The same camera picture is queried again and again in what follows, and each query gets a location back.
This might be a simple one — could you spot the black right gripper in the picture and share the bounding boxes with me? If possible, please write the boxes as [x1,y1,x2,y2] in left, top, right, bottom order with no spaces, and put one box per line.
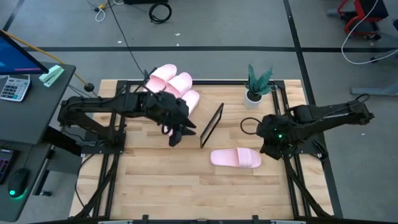
[256,114,295,161]

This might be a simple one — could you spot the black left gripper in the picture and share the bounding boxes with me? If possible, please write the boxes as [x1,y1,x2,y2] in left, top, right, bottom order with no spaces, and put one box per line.
[143,91,197,147]

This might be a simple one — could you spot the pink rubber slide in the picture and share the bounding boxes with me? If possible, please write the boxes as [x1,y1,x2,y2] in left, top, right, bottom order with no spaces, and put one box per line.
[144,63,178,93]
[210,147,262,169]
[164,72,193,99]
[164,90,201,137]

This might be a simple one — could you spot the snake plant in white pot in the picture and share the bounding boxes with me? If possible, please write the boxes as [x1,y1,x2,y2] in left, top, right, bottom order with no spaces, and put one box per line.
[244,63,274,110]

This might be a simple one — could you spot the mint green stapler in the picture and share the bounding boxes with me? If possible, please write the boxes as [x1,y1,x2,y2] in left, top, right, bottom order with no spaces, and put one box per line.
[39,64,65,88]

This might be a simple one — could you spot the black office desk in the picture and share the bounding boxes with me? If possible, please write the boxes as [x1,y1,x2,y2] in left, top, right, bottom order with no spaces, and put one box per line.
[0,62,77,222]

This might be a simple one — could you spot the red and black chair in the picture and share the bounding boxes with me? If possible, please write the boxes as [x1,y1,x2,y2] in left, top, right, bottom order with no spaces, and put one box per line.
[337,0,389,40]

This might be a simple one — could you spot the black computer mouse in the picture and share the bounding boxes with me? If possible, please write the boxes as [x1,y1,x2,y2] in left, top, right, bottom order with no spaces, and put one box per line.
[7,167,30,198]

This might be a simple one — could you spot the grey desk calculator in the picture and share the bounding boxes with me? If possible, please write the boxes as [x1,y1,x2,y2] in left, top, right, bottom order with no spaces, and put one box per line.
[0,74,31,103]

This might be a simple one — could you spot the black keyboard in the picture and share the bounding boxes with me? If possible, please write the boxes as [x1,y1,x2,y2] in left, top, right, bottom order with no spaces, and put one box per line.
[0,148,15,185]

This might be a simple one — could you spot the computer monitor with blue screen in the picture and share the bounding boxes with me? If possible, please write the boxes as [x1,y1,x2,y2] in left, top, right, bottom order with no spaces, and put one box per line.
[0,29,50,76]

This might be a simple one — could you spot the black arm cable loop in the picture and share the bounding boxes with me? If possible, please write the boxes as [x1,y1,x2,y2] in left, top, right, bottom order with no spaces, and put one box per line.
[239,117,262,136]

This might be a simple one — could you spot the black aluminium rig frame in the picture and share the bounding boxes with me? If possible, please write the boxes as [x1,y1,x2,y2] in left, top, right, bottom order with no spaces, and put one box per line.
[70,79,345,224]

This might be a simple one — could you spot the white floor cable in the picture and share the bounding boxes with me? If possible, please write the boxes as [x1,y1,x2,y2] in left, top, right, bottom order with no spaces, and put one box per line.
[341,0,398,65]

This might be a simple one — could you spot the black hanging cable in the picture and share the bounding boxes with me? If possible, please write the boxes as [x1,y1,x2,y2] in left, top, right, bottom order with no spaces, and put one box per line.
[107,0,147,78]

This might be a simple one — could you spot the coiled black cable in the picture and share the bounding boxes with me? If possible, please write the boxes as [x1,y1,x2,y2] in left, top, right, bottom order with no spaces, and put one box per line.
[148,2,173,25]

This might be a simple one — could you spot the yellow hanging cable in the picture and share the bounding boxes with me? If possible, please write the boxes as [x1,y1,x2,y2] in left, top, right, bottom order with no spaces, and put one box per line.
[0,29,94,93]

